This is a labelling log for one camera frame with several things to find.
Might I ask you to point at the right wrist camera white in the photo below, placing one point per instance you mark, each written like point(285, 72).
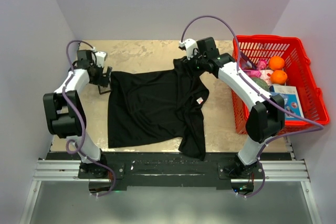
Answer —
point(189, 45)

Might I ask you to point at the orange fruit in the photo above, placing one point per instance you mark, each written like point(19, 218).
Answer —
point(278, 77)
point(276, 63)

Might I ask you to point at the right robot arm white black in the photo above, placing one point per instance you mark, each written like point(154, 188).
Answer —
point(264, 121)

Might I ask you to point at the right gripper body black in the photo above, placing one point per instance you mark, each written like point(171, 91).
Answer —
point(196, 65)

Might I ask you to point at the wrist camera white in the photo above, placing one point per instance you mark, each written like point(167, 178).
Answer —
point(189, 45)
point(99, 58)

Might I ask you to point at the black garment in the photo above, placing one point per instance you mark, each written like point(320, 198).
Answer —
point(152, 107)

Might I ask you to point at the black wire frame stand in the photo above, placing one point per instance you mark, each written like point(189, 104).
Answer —
point(104, 89)

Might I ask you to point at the red plastic basket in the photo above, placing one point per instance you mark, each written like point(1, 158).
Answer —
point(297, 68)

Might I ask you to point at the purple box in basket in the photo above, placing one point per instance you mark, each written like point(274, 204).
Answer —
point(246, 63)

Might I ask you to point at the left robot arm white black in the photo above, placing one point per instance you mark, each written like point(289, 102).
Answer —
point(65, 115)

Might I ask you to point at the upper orange fruit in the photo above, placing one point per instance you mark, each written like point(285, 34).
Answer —
point(276, 63)

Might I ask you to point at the lower orange fruit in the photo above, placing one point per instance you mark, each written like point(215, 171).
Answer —
point(278, 77)

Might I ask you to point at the green melon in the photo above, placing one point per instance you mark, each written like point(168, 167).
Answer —
point(261, 83)

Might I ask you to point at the white blue booklet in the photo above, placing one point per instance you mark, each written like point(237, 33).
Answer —
point(294, 104)

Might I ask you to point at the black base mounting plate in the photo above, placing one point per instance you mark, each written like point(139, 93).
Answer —
point(171, 170)

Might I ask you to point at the aluminium rail frame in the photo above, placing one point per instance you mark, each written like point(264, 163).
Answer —
point(278, 167)

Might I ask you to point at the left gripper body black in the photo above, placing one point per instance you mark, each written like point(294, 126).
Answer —
point(97, 80)

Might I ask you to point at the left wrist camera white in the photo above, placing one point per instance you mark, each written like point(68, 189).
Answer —
point(99, 58)

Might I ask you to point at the pink snack packet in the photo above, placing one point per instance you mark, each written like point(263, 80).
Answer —
point(262, 72)

